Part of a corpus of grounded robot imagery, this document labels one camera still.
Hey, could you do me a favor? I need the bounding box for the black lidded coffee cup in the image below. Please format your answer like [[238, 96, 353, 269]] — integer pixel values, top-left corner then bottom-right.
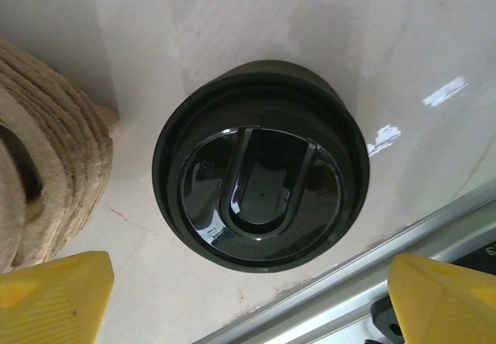
[[152, 60, 372, 274]]

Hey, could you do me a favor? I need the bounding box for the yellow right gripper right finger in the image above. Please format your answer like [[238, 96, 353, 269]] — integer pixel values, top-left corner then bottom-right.
[[388, 253, 496, 344]]

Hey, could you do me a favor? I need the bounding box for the brown pulp cup carrier stack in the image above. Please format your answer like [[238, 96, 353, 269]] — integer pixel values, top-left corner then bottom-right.
[[0, 36, 120, 273]]

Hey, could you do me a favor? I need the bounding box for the aluminium table edge rail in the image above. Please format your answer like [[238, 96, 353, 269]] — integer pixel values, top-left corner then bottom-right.
[[199, 183, 496, 344]]

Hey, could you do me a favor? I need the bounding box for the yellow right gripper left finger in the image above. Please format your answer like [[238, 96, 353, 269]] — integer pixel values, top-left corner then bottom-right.
[[0, 251, 115, 344]]

